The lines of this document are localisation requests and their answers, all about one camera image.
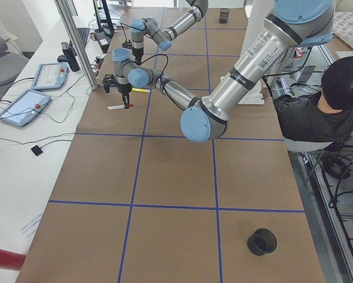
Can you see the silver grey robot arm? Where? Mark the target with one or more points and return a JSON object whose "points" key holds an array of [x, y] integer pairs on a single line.
{"points": [[163, 38], [289, 24]]}

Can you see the black mesh pen cup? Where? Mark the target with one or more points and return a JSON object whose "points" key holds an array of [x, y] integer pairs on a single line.
{"points": [[262, 242], [223, 15]]}

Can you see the aluminium frame post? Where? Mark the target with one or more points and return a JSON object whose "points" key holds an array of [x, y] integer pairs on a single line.
{"points": [[71, 29]]}

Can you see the small black square pad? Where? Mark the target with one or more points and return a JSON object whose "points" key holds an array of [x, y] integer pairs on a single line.
{"points": [[36, 150]]}

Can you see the black water bottle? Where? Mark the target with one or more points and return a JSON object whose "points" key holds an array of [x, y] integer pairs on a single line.
{"points": [[70, 57]]}

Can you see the near blue teach pendant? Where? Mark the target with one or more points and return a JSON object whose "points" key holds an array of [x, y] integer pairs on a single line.
{"points": [[25, 108]]}

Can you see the near black mesh pen cup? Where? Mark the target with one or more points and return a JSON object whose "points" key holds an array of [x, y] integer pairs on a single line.
{"points": [[223, 15]]}

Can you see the far blue teach pendant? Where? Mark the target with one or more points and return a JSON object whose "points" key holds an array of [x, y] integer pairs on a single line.
{"points": [[50, 76]]}

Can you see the black keyboard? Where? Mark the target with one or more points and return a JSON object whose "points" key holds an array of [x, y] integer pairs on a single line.
{"points": [[84, 34]]}

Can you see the yellow highlighter pen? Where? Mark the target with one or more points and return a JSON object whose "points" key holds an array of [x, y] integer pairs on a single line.
{"points": [[140, 90]]}

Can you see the far black mesh pen cup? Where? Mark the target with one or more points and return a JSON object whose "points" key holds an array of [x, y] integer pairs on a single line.
{"points": [[262, 242]]}

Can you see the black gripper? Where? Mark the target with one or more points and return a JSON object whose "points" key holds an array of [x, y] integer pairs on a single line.
{"points": [[124, 89], [138, 53]]}

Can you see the person in black jacket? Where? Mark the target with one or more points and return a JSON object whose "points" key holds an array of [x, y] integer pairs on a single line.
{"points": [[326, 116]]}

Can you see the red fire extinguisher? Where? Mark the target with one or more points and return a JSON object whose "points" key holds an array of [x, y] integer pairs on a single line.
{"points": [[11, 260]]}

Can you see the red capped white marker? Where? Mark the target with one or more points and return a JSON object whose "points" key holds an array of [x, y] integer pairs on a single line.
{"points": [[119, 107]]}

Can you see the blue teach pendant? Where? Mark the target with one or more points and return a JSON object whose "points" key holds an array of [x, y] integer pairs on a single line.
{"points": [[25, 108], [50, 76]]}

